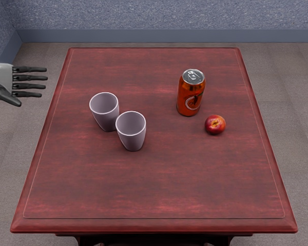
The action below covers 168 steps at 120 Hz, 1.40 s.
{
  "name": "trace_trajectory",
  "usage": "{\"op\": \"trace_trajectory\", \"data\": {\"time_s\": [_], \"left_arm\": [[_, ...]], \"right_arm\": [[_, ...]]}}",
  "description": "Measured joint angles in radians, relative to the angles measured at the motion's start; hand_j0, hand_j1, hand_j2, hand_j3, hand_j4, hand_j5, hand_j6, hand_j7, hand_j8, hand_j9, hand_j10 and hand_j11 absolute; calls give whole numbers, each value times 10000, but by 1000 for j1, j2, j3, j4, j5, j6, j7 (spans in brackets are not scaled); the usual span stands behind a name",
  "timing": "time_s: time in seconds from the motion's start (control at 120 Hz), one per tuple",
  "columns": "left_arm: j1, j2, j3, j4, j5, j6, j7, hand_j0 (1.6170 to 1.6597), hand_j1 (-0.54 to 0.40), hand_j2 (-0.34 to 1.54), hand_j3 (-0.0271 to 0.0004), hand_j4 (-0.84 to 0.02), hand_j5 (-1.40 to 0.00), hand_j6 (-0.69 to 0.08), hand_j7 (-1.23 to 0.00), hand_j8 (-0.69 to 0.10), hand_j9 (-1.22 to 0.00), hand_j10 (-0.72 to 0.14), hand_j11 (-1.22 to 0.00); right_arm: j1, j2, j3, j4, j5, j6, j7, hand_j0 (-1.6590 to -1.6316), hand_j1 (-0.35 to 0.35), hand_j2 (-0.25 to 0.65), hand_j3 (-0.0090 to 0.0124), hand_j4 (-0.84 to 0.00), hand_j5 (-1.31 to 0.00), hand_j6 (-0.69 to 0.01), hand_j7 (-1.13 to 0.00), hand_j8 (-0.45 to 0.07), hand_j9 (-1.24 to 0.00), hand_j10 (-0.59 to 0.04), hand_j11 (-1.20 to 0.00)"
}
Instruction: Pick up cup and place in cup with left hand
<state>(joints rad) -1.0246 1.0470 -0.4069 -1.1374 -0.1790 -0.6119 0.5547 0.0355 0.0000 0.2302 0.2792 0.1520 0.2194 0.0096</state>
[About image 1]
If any orange drink can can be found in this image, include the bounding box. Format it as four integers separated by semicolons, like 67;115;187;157
176;68;206;117

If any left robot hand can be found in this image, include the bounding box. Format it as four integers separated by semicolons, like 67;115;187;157
0;63;48;108

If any pale lilac cup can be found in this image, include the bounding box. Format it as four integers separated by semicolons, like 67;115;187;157
115;110;147;152
89;92;120;132

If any red peach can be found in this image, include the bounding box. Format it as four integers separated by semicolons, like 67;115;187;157
204;114;227;135

